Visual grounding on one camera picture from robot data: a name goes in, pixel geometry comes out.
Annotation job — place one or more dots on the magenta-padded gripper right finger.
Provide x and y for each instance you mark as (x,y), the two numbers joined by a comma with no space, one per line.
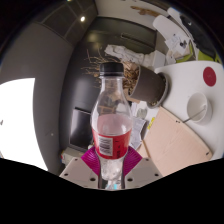
(143,170)

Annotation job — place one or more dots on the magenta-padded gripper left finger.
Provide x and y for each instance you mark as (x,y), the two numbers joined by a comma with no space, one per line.
(78,170)

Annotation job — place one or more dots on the clear red-labelled drink bottle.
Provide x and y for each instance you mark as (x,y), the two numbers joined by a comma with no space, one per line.
(111,140)

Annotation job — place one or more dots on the small yellow tag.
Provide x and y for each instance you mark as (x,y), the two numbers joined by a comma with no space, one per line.
(151,122)

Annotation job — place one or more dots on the metal spoon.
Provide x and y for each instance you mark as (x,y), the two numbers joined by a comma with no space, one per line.
(191,117)

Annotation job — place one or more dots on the grey plant saucer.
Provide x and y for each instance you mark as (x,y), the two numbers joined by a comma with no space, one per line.
(165,90)

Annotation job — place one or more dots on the dried plant in grey pot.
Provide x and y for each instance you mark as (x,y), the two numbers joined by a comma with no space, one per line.
(148,86)

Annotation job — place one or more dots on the white cup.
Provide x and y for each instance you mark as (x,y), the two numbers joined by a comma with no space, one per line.
(196,101)

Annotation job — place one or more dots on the flat round red coaster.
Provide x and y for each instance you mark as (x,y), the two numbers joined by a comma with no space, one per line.
(209,76)

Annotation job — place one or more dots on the tall white stone statue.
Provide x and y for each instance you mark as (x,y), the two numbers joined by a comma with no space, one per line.
(126,53)

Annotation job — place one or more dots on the green seat cushion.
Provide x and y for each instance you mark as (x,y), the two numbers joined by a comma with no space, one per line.
(208,57)
(186,56)

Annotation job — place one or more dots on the papers on chair seat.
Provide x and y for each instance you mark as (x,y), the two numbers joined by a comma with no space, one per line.
(176,46)

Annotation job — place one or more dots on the white plastic chair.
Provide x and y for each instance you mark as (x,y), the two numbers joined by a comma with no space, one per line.
(175,13)
(165,25)

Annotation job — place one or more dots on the wooden figure sculpture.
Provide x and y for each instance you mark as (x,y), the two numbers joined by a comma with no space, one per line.
(146,11)

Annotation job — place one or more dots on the black wall screen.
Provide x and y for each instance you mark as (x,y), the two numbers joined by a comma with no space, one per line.
(80,130)

